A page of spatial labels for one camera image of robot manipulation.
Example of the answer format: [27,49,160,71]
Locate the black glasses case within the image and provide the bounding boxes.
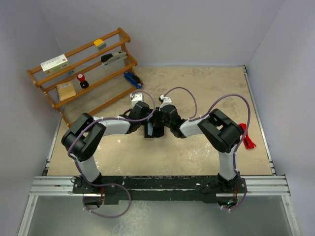
[144,112,164,138]

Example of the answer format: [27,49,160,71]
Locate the light blue cleaning cloth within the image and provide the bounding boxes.
[147,122,153,136]

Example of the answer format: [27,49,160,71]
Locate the red sunglasses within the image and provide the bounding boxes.
[239,123,256,149]

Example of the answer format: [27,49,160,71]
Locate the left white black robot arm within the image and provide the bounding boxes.
[62,101,150,193]

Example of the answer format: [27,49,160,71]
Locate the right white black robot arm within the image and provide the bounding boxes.
[159,105,244,192]

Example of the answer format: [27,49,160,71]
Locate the blue black stapler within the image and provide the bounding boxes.
[124,71,143,89]

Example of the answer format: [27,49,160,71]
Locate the black silver stapler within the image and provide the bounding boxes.
[101,50,127,67]

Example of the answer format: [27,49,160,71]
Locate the red black stamp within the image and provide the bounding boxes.
[77,74,89,89]

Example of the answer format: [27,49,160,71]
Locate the wooden three-tier shelf rack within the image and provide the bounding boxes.
[27,28,143,126]

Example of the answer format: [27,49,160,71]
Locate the brown spiral notebook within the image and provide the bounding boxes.
[56,81,76,101]

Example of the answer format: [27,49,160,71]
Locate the yellow grey eraser block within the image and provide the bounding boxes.
[94,39,106,50]

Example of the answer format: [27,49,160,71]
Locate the white staples box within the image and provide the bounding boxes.
[40,54,70,76]

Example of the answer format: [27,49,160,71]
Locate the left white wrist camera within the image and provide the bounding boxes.
[130,92,143,108]

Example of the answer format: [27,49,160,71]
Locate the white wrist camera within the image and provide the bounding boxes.
[159,95,172,108]
[130,92,143,108]

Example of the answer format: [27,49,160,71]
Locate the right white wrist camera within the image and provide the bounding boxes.
[159,95,172,108]

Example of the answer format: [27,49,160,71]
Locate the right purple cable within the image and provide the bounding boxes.
[159,86,252,212]

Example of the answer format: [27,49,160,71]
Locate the purple cable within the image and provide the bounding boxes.
[159,86,252,212]
[67,90,157,218]

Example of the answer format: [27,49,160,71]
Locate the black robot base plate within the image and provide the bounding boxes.
[71,175,247,207]

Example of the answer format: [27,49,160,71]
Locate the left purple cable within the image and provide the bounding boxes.
[67,90,157,218]

